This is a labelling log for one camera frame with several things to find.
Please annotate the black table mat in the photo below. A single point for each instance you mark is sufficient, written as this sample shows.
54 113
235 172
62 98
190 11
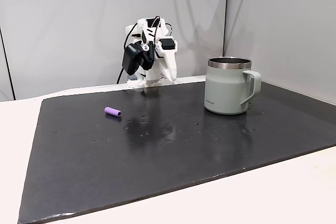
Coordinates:
157 155

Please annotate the grey-green steel mug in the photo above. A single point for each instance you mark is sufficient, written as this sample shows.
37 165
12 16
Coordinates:
223 90

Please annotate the black oval camera box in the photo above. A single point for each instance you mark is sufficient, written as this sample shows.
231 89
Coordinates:
131 58

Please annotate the purple pen grip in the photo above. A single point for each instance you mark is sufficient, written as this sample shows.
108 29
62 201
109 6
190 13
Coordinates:
113 111

